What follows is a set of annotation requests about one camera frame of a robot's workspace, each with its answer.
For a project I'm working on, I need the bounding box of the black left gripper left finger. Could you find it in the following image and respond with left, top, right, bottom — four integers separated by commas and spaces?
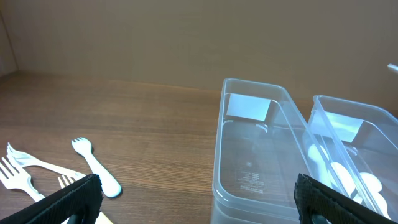
1, 174, 103, 224

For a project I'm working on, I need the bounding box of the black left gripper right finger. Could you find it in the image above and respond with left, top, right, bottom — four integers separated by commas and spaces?
294, 174, 396, 224

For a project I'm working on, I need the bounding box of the white plastic spoon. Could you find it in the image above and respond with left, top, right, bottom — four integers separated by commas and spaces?
387, 63, 398, 73
331, 162, 357, 198

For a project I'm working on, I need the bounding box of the white spoon thin handle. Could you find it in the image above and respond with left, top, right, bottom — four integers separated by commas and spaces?
359, 172, 382, 198

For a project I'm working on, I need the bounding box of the yellow plastic spoon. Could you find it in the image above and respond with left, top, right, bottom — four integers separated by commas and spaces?
371, 192, 391, 219

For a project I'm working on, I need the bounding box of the right clear plastic container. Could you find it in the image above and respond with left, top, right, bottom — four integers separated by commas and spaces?
307, 95, 397, 222

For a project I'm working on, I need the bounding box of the clear plastic container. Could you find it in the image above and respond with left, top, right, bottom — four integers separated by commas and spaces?
307, 95, 397, 222
211, 78, 343, 223

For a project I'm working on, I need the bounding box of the left clear plastic container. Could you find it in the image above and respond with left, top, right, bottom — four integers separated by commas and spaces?
211, 78, 343, 223

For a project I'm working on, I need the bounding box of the yellow plastic fork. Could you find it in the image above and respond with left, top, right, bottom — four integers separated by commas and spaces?
58, 175, 113, 224

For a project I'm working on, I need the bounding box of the short white plastic fork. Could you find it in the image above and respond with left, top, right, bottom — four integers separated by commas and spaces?
71, 137, 122, 198

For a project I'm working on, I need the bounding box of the thin white plastic fork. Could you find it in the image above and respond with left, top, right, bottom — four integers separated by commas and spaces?
7, 142, 85, 180

